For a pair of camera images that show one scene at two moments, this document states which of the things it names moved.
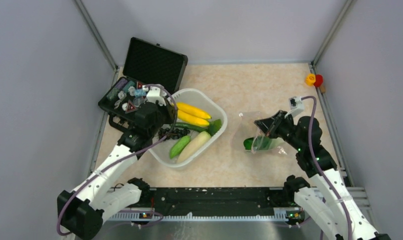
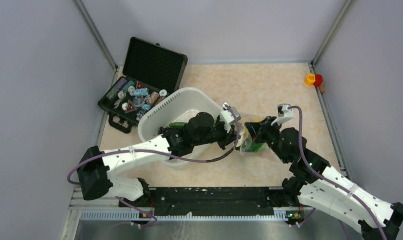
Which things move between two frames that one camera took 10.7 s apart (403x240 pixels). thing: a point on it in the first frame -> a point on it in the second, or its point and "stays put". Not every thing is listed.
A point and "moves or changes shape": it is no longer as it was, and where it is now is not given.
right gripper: x=270 y=125 -> x=256 y=128
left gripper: x=170 y=111 -> x=228 y=138
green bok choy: x=260 y=143 stays put
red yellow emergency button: x=314 y=79 stays put
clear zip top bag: x=250 y=139 moves or changes shape
